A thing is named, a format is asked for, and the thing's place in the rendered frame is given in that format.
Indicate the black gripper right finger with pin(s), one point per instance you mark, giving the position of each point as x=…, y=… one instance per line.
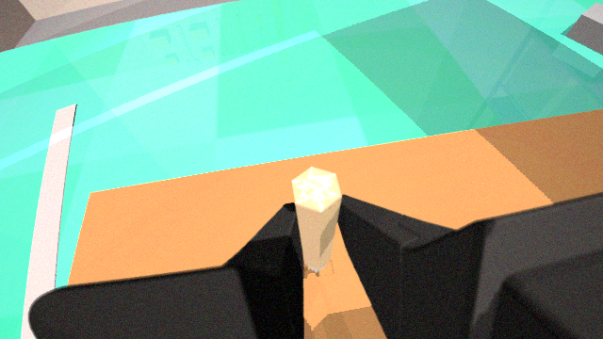
x=428, y=281

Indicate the tan wooden-handled awl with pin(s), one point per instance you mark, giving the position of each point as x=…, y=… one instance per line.
x=317, y=198

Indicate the white flat bar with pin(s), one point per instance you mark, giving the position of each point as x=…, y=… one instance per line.
x=42, y=270

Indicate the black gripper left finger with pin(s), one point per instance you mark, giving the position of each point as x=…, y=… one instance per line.
x=257, y=294

